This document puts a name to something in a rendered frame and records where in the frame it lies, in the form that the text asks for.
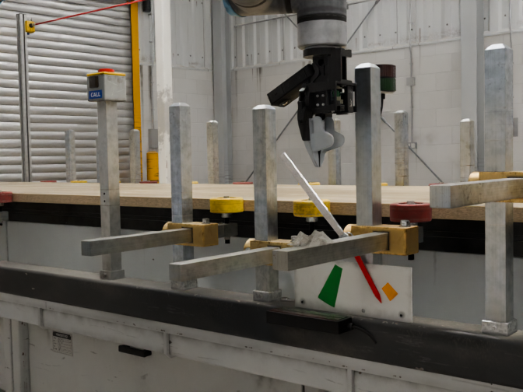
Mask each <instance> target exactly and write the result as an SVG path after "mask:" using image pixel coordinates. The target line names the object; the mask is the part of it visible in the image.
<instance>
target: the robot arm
mask: <svg viewBox="0 0 523 392"><path fill-rule="evenodd" d="M223 5H224V7H225V8H226V11H227V13H228V14H229V15H231V16H239V17H247V16H263V15H279V14H297V47H298V48H299V49H301V50H302V51H303V58H305V59H311V60H313V63H312V65H311V64H307V65H305V66H304V67H303V68H302V69H301V70H299V71H298V72H296V73H295V74H294V75H292V76H291V77H289V78H288V79H287V80H286V81H284V82H283V83H281V84H280V85H279V86H277V87H276V88H274V90H272V91H271V92H270V93H268V94H267V97H268V98H269V102H270V104H271V106H276V107H285V106H287V105H289V104H290V103H291V102H293V101H294V100H295V99H296V98H298V97H299V99H298V101H297V104H298V110H297V121H298V126H299V129H300V134H301V138H302V140H303V141H304V145H305V147H306V150H307V152H308V154H309V156H310V158H311V160H312V162H313V164H314V166H315V167H321V165H322V163H323V162H324V159H325V154H326V152H327V151H330V150H333V149H337V148H338V147H341V146H343V145H344V142H345V137H344V135H342V134H340V133H338V132H337V131H336V130H335V121H334V119H333V118H332V114H336V115H344V114H348V113H353V112H357V83H352V81H351V80H347V60H346V59H347V58H351V57H352V50H350V49H349V50H345V49H343V48H345V47H347V22H346V18H347V13H346V0H223ZM353 92H355V106H353ZM314 115H315V117H313V116H314Z"/></svg>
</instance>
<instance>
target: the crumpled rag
mask: <svg viewBox="0 0 523 392"><path fill-rule="evenodd" d="M328 243H329V244H331V243H334V242H333V241H332V240H331V239H330V238H329V237H328V236H327V235H326V234H325V233H324V232H323V231H321V232H318V231H317V230H314V232H313V233H312V234H311V235H309V236H308V235H306V234H304V233H302V232H301V231H300V232H299V233H298V235H297V237H296V239H295V240H294V241H293V242H292V243H288V244H287V245H290V246H294V247H299V246H303V245H304V246H307V245H308V246H309V247H316V246H320V245H322V246H324V245H325V246H326V245H327V244H328Z"/></svg>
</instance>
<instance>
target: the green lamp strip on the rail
mask: <svg viewBox="0 0 523 392"><path fill-rule="evenodd" d="M276 309H279V310H289V311H295V312H301V313H310V314H316V315H322V316H326V317H337V318H342V319H345V318H347V317H345V316H340V315H335V314H329V313H319V312H314V311H308V310H298V309H292V308H286V307H277V308H276Z"/></svg>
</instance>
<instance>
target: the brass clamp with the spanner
mask: <svg viewBox="0 0 523 392"><path fill-rule="evenodd" d="M399 226H400V225H385V224H382V225H377V226H357V225H356V224H349V225H347V226H346V227H345V229H344V232H350V233H352V234H353V235H354V236H356V235H361V234H365V233H374V232H376V233H388V250H382V251H378V252H373V253H371V254H390V255H400V256H407V255H410V254H417V253H419V227H418V226H411V227H399Z"/></svg>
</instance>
